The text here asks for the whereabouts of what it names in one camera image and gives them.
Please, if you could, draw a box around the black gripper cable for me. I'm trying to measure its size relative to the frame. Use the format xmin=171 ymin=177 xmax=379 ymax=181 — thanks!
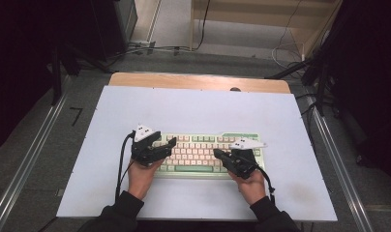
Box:
xmin=255 ymin=163 xmax=277 ymax=205
xmin=114 ymin=132 xmax=135 ymax=202

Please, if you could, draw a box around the white board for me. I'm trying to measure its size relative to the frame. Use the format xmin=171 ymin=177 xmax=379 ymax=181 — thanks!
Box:
xmin=56 ymin=85 xmax=339 ymax=223

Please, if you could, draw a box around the green and pink keyboard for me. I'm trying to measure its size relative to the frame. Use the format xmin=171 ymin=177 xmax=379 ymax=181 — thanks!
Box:
xmin=151 ymin=131 xmax=267 ymax=180

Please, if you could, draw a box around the wooden shelf unit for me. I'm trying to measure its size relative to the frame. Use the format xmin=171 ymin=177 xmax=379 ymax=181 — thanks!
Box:
xmin=189 ymin=0 xmax=343 ymax=61

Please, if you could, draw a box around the black metal stand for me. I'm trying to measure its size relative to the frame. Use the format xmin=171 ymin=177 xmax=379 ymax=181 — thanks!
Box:
xmin=50 ymin=47 xmax=64 ymax=106

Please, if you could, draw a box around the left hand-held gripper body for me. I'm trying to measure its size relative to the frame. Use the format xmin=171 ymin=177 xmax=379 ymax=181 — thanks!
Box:
xmin=130 ymin=125 xmax=167 ymax=167

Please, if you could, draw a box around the wooden table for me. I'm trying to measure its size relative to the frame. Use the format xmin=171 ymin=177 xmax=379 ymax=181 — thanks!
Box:
xmin=108 ymin=72 xmax=292 ymax=95

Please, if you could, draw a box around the dark curtain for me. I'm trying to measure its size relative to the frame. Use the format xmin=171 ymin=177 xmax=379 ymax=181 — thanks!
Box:
xmin=0 ymin=0 xmax=100 ymax=154
xmin=325 ymin=0 xmax=391 ymax=194

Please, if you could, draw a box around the black cabinet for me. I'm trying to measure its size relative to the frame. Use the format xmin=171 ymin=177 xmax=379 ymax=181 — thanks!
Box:
xmin=90 ymin=0 xmax=138 ymax=62

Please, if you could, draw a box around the person's left hand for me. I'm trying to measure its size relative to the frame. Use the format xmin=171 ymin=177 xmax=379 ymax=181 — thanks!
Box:
xmin=127 ymin=159 xmax=165 ymax=201

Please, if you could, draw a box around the aluminium floor rail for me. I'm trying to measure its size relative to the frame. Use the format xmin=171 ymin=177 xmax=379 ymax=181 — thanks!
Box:
xmin=0 ymin=91 xmax=71 ymax=232
xmin=304 ymin=96 xmax=376 ymax=232

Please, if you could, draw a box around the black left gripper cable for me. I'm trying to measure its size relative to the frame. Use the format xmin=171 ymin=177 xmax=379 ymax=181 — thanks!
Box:
xmin=114 ymin=132 xmax=135 ymax=202

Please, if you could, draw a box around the white cable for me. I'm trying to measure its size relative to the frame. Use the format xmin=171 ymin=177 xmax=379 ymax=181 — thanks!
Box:
xmin=270 ymin=0 xmax=305 ymax=71

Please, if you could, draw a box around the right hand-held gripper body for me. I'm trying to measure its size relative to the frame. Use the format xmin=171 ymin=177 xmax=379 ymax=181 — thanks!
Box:
xmin=222 ymin=137 xmax=268 ymax=181

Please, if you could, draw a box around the person's right hand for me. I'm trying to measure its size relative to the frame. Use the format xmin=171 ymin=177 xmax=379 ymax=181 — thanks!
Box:
xmin=229 ymin=170 xmax=268 ymax=206

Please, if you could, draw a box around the black tripod stand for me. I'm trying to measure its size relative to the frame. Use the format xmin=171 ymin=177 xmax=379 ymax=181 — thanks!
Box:
xmin=264 ymin=56 xmax=334 ymax=117

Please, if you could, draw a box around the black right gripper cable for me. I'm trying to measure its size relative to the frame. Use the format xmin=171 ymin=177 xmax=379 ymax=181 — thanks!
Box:
xmin=255 ymin=163 xmax=277 ymax=205

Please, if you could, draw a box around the black floor cable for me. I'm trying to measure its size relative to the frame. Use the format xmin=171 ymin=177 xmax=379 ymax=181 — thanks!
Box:
xmin=100 ymin=41 xmax=197 ymax=67

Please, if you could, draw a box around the black hanging cable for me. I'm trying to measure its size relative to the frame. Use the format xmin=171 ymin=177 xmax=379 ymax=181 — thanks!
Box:
xmin=195 ymin=0 xmax=212 ymax=51

